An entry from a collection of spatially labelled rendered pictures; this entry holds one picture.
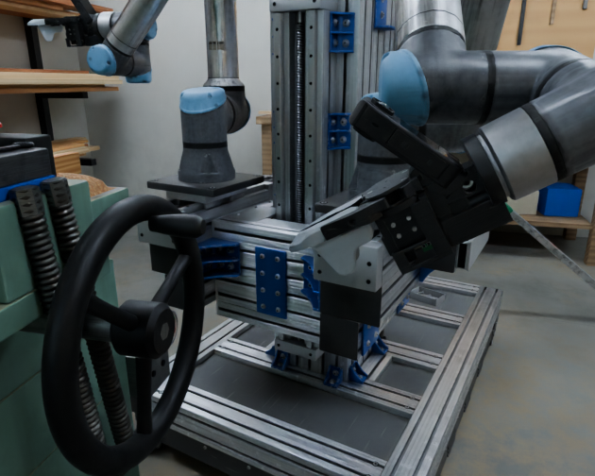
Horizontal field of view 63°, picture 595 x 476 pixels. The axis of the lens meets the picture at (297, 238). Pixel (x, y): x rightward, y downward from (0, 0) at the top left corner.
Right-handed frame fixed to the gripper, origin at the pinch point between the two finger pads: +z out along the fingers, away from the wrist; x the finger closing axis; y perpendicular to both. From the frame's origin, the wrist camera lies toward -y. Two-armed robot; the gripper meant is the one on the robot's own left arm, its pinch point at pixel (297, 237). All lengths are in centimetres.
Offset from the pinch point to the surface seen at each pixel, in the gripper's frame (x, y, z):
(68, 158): 29, -27, 41
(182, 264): 3.7, -2.7, 16.0
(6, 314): -14.6, -8.1, 22.8
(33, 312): -11.5, -7.0, 23.4
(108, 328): -7.2, -1.6, 20.9
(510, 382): 121, 106, -2
